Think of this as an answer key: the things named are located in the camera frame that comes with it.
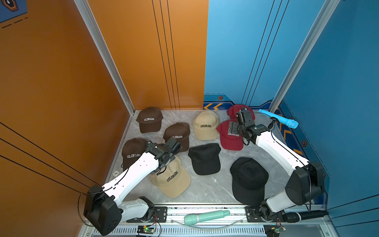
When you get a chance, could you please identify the maroon cap front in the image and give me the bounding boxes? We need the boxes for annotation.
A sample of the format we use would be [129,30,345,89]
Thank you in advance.
[217,118,244,151]

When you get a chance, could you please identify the maroon cap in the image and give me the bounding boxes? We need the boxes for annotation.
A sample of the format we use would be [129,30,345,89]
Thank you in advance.
[227,104,255,123]
[217,118,244,151]

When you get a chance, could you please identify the brown cap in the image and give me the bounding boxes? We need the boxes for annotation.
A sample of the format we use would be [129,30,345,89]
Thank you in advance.
[163,122,190,152]
[136,107,163,133]
[121,138,148,171]

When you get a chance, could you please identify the beige cap front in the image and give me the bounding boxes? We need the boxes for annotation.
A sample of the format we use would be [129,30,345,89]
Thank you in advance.
[150,156,191,198]

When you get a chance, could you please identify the beige cap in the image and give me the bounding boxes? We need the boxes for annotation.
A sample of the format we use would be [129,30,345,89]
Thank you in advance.
[192,110,220,140]
[150,156,191,198]

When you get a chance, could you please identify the black cap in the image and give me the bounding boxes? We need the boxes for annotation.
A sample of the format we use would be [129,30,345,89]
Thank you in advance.
[188,143,221,176]
[230,157,269,207]

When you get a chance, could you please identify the beige cap back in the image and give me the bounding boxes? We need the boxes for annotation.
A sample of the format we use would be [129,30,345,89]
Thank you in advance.
[192,110,220,140]

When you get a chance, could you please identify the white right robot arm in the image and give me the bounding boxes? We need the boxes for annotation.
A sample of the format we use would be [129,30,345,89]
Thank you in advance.
[227,117,325,222]

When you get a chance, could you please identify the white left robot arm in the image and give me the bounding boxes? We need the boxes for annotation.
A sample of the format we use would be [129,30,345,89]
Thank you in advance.
[83,138,181,236]

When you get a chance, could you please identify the maroon cap back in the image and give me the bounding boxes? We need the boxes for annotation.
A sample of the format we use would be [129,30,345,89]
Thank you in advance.
[227,104,255,123]

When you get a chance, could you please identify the blue microphone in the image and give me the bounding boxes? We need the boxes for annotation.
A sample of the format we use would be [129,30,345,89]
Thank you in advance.
[259,109,299,129]

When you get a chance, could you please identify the green microphone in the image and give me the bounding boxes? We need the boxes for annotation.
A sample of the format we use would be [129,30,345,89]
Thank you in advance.
[184,210,231,226]

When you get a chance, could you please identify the green circuit board left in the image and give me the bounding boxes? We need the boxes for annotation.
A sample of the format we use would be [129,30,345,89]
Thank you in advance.
[137,226,156,236]

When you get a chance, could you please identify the black microphone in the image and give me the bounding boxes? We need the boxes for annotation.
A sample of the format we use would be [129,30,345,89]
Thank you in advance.
[282,210,329,223]

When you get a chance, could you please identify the circuit board right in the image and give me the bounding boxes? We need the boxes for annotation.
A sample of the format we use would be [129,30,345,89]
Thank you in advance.
[264,226,286,237]

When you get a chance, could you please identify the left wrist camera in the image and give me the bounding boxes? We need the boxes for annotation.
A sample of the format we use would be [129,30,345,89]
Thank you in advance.
[165,138,182,155]

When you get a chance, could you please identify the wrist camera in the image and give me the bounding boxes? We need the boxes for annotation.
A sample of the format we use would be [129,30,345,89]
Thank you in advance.
[165,138,182,155]
[236,108,255,126]

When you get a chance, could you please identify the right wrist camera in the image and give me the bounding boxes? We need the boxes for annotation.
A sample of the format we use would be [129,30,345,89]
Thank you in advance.
[236,108,255,126]

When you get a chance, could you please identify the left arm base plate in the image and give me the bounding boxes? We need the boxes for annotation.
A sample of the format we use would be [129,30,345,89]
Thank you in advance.
[126,206,168,223]

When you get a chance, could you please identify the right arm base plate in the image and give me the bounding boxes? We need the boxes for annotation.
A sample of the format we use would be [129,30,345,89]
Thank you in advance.
[245,206,265,223]

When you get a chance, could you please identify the aluminium front rail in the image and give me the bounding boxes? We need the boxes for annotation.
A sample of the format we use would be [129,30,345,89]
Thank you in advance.
[77,203,338,237]

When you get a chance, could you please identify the aluminium corner post right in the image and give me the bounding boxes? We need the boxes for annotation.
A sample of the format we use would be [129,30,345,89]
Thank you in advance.
[269,0,340,113]

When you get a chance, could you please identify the aluminium corner post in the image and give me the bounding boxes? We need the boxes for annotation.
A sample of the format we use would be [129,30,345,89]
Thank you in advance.
[269,0,340,113]
[74,0,135,115]

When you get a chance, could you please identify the aluminium corner post left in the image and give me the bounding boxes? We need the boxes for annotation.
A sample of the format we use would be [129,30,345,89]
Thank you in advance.
[74,0,135,115]

